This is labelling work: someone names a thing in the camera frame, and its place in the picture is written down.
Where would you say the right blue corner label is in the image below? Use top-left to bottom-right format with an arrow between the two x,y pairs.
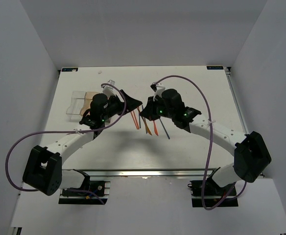
206,66 -> 224,70

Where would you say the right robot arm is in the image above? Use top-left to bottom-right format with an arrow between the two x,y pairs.
140,89 -> 272,195

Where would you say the clear plastic container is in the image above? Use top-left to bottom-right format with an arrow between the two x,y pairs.
66,91 -> 86,122

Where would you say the blue corner label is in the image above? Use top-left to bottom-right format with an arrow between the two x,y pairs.
61,68 -> 78,72
206,66 -> 224,70

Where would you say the orange knife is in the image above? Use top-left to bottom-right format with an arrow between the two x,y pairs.
144,117 -> 153,136

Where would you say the aluminium table rail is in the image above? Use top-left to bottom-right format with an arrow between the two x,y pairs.
32,168 -> 241,178

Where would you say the red chopstick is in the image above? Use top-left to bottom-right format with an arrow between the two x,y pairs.
130,111 -> 139,130
136,107 -> 141,129

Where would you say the orange plastic container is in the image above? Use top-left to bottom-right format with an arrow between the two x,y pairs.
80,92 -> 98,116

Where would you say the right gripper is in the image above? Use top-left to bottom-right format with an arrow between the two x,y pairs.
140,95 -> 175,121

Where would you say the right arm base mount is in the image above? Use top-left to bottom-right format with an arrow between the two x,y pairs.
187,169 -> 238,208

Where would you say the blue-grey chopstick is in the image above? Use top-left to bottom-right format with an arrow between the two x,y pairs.
160,119 -> 170,140

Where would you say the red-orange knife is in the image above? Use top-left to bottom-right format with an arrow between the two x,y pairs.
153,121 -> 159,136

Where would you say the purple cable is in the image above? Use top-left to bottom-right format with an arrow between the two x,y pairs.
152,74 -> 248,211
5,82 -> 128,205

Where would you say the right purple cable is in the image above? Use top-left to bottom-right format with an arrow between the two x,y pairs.
152,74 -> 248,211

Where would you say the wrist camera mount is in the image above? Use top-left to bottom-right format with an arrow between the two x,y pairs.
101,80 -> 116,98
150,82 -> 166,101

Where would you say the left blue corner label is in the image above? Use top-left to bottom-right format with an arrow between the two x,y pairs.
61,68 -> 78,72

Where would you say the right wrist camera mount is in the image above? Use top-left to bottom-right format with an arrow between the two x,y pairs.
150,82 -> 166,101

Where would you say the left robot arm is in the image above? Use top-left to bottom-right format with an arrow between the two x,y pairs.
23,91 -> 142,196

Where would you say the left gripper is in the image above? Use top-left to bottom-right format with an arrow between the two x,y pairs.
101,90 -> 142,122

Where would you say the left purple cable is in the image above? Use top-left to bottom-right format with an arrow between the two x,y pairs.
5,82 -> 128,205

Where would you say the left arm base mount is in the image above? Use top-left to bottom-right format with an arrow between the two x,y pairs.
58,170 -> 111,205

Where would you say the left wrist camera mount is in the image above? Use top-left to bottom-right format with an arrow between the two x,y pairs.
101,80 -> 116,98

